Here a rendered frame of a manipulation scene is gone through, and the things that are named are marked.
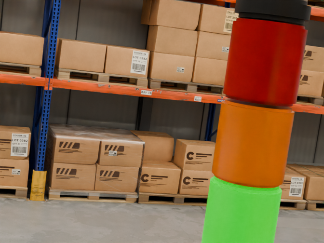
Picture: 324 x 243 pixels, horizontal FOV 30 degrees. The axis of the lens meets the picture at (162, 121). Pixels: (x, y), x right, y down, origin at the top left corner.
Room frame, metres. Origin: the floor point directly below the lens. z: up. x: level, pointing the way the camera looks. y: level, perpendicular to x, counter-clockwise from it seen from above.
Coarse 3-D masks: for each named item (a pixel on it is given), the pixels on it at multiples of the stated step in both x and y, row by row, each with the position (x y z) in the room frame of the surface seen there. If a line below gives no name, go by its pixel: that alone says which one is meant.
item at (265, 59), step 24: (240, 24) 0.40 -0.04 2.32; (264, 24) 0.39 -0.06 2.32; (288, 24) 0.39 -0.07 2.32; (240, 48) 0.40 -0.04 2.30; (264, 48) 0.39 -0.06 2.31; (288, 48) 0.39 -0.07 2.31; (240, 72) 0.39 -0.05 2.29; (264, 72) 0.39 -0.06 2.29; (288, 72) 0.39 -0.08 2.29; (240, 96) 0.39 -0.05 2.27; (264, 96) 0.39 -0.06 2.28; (288, 96) 0.39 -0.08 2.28
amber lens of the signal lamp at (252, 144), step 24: (240, 120) 0.39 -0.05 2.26; (264, 120) 0.39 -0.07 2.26; (288, 120) 0.40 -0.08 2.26; (216, 144) 0.41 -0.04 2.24; (240, 144) 0.39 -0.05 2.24; (264, 144) 0.39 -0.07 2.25; (288, 144) 0.40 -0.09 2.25; (216, 168) 0.40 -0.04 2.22; (240, 168) 0.39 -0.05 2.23; (264, 168) 0.39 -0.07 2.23
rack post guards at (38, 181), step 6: (36, 174) 7.61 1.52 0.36; (42, 174) 7.64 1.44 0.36; (36, 180) 7.62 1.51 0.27; (42, 180) 7.65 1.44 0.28; (36, 186) 7.62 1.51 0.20; (42, 186) 7.64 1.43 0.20; (36, 192) 7.62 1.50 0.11; (42, 192) 7.65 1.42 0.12; (30, 198) 7.63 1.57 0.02; (36, 198) 7.62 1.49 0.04; (42, 198) 7.66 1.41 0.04
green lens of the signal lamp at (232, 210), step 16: (208, 192) 0.41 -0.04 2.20; (224, 192) 0.39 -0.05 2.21; (240, 192) 0.39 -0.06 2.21; (256, 192) 0.39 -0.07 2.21; (272, 192) 0.40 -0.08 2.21; (208, 208) 0.40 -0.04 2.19; (224, 208) 0.39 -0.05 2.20; (240, 208) 0.39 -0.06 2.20; (256, 208) 0.39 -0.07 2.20; (272, 208) 0.39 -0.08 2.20; (208, 224) 0.40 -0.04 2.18; (224, 224) 0.39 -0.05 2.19; (240, 224) 0.39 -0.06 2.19; (256, 224) 0.39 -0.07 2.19; (272, 224) 0.40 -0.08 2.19; (208, 240) 0.40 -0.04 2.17; (224, 240) 0.39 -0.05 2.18; (240, 240) 0.39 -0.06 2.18; (256, 240) 0.39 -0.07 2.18; (272, 240) 0.40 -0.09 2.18
